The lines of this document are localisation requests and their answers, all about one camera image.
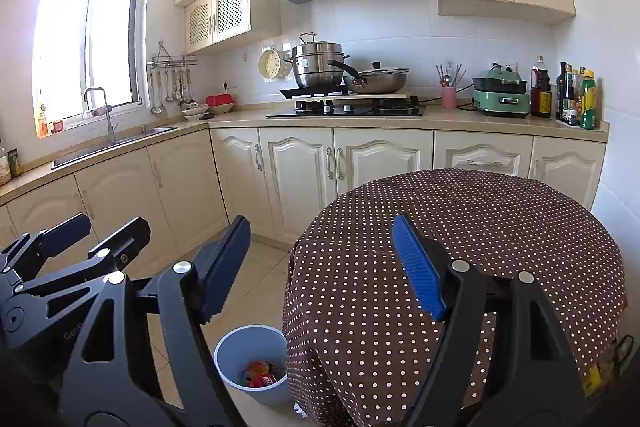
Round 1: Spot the wooden board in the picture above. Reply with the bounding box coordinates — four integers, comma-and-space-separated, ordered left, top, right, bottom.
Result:
290, 92, 418, 108

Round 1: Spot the steel kitchen faucet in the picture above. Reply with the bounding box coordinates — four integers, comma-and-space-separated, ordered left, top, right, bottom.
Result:
82, 87, 118, 146

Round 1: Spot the steel steamer pot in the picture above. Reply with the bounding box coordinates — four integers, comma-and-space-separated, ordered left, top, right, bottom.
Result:
284, 32, 352, 90

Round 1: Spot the light blue plastic bin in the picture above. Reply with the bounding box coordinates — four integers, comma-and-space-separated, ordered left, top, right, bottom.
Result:
214, 326, 291, 408

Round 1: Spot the hanging steel ladle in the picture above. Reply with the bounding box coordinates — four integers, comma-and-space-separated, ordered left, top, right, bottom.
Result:
150, 69, 165, 116

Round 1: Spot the dark sauce bottle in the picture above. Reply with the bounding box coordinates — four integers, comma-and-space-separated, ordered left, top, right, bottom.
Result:
565, 66, 580, 126

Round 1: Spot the yellow bag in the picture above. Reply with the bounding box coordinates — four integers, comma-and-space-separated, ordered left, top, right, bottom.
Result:
582, 357, 618, 400

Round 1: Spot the white perforated steamer plate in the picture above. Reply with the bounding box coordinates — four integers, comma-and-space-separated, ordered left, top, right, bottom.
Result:
257, 47, 293, 82

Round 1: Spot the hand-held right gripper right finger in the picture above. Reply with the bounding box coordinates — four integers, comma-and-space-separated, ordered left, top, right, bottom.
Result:
391, 213, 589, 427

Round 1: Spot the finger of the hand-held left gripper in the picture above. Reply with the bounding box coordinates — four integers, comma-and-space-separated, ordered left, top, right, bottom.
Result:
15, 217, 152, 308
0, 213, 93, 280

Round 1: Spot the steel wok with lid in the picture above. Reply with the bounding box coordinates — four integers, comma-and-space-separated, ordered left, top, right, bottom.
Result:
327, 59, 411, 95

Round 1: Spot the small cream lattice door cabinet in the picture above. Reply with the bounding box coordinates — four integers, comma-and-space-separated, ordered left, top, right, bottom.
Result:
185, 0, 281, 55

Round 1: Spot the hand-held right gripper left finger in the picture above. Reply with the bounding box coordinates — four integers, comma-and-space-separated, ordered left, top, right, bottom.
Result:
59, 214, 252, 427

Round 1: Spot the black glass gas stove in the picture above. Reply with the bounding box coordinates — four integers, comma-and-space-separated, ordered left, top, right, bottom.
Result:
265, 88, 426, 118

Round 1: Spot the black power cable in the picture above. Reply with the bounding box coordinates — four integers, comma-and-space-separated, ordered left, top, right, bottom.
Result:
420, 79, 481, 110

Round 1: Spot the steel wall utensil rack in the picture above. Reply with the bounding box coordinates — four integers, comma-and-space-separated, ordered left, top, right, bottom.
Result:
147, 41, 198, 70

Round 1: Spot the hanging steel spatula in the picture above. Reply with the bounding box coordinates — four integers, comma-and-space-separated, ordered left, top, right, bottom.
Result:
177, 68, 197, 110

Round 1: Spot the sliding kitchen window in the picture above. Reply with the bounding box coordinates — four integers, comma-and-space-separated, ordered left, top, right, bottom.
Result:
32, 0, 146, 128

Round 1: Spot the green bottle yellow cap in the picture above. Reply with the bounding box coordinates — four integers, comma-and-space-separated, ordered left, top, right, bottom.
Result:
580, 69, 598, 130

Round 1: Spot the brown polka dot tablecloth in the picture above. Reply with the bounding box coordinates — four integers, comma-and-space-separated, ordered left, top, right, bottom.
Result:
281, 168, 628, 427

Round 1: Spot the tall dark glass bottle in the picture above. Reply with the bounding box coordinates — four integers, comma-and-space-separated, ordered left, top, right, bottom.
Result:
556, 62, 571, 122

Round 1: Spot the green electric cooker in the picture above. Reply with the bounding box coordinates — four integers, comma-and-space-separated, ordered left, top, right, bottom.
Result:
471, 63, 532, 119

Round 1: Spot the steel kitchen sink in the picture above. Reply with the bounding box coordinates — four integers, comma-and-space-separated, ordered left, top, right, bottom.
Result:
51, 126, 178, 170

